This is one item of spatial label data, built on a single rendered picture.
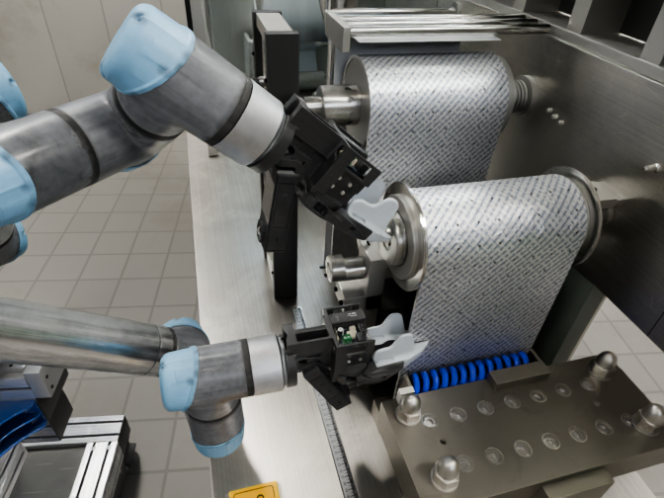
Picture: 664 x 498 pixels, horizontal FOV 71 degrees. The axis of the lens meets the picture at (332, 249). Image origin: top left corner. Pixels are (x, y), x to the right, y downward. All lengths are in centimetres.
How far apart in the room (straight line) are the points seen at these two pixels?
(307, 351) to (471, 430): 26
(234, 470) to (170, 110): 56
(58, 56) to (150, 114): 373
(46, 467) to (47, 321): 112
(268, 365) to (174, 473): 128
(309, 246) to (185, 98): 78
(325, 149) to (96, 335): 39
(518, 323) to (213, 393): 46
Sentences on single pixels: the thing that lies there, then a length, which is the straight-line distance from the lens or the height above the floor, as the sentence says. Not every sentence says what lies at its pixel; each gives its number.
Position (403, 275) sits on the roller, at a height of 122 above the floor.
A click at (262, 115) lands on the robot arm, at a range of 45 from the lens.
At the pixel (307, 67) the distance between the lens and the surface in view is 153.
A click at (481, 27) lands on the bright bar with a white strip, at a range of 84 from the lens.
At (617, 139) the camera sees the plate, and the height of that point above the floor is 135.
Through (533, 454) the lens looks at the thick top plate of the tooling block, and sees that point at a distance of 73.
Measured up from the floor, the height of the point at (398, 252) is 126.
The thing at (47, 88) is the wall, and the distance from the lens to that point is 430.
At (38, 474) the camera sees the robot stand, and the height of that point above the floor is 21.
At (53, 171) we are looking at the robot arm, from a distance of 46.
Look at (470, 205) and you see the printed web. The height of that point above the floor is 131.
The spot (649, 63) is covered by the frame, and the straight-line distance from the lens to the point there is 77.
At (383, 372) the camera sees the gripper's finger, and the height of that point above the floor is 110.
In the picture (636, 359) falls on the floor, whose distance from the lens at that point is 256.
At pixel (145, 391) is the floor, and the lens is 206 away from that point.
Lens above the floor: 162
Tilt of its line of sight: 38 degrees down
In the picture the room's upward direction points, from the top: 4 degrees clockwise
